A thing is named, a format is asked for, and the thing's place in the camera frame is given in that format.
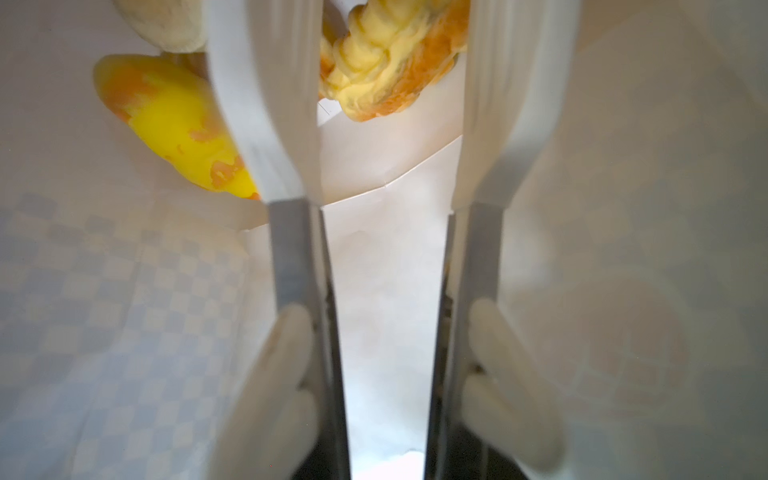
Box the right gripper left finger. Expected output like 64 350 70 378
293 414 351 480

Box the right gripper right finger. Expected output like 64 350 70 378
423 413 527 480

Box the blue checkered paper bag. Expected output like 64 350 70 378
1 1 767 479

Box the small yellow fake bread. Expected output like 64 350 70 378
93 54 260 200

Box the flaky pastry fake bread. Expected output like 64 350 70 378
318 0 471 122

